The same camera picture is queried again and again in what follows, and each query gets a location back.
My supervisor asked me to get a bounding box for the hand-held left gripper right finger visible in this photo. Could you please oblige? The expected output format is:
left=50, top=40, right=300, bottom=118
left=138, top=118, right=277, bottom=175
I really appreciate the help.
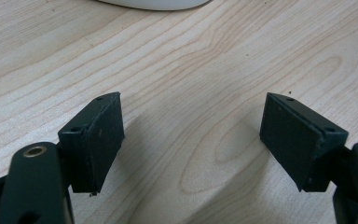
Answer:
left=259, top=91, right=350, bottom=193

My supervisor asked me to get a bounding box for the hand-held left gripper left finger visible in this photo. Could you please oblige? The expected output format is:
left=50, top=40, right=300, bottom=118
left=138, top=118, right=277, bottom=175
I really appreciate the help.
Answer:
left=57, top=91, right=126, bottom=197

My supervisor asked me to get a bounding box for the white and blue pedal bin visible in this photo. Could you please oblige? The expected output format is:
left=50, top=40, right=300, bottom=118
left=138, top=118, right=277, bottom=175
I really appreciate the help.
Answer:
left=97, top=0, right=213, bottom=11

